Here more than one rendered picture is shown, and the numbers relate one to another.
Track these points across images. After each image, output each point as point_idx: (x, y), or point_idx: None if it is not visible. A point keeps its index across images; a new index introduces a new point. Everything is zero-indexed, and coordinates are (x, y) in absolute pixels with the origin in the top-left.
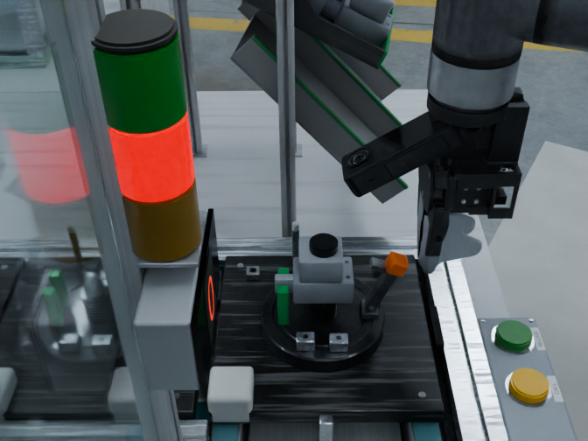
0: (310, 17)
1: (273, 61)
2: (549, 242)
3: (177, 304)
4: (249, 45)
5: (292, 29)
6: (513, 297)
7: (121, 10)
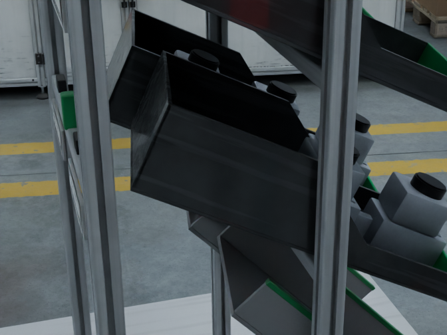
0: (356, 246)
1: (297, 311)
2: None
3: None
4: (263, 294)
5: (345, 270)
6: None
7: (94, 281)
